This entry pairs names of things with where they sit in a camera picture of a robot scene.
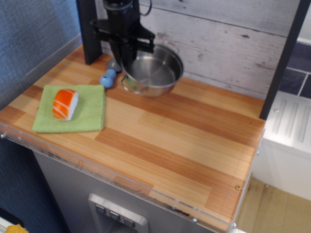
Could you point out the silver dispenser panel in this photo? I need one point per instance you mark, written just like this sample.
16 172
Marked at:
110 217

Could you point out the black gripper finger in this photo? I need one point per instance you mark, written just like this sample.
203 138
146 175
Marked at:
116 47
129 54

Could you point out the green cloth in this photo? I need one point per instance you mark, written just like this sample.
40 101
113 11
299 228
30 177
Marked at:
88 115

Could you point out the black right post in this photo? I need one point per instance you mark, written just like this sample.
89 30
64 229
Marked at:
285 56

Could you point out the salmon sushi toy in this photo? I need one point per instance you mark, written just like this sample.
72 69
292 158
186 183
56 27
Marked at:
64 104

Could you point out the black left post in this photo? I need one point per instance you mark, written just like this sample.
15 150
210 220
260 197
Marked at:
92 46

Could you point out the blue dumbbell toy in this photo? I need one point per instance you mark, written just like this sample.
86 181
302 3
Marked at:
107 79

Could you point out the clear acrylic edge guard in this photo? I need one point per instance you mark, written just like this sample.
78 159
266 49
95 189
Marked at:
109 147

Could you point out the stainless steel pot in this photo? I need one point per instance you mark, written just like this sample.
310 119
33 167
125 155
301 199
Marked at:
154 74

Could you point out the grey half-sphere toy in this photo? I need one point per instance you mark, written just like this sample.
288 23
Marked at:
112 64

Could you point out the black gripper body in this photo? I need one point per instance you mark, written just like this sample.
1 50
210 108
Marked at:
123 24

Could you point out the black post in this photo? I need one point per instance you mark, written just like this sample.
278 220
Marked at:
285 56
92 46

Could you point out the yellow object bottom left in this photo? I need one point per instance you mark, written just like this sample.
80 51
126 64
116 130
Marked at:
16 229

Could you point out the grey toy fridge cabinet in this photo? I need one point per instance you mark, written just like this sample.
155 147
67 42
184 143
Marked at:
170 202

